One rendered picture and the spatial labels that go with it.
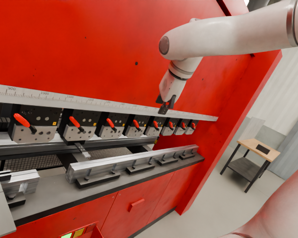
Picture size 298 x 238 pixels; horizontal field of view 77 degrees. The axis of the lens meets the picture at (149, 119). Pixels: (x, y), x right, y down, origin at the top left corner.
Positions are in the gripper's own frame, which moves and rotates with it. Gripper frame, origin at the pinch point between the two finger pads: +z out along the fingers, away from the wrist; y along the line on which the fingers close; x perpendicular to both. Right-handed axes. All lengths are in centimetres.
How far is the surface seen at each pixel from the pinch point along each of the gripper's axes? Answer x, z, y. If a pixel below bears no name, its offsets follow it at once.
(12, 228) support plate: -44, 36, 32
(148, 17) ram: -6.6, -17.0, -39.3
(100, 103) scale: -20.9, 20.2, -16.8
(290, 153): 620, 288, -221
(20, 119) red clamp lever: -48, 14, 4
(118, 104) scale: -11.6, 23.3, -21.7
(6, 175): -54, 44, 11
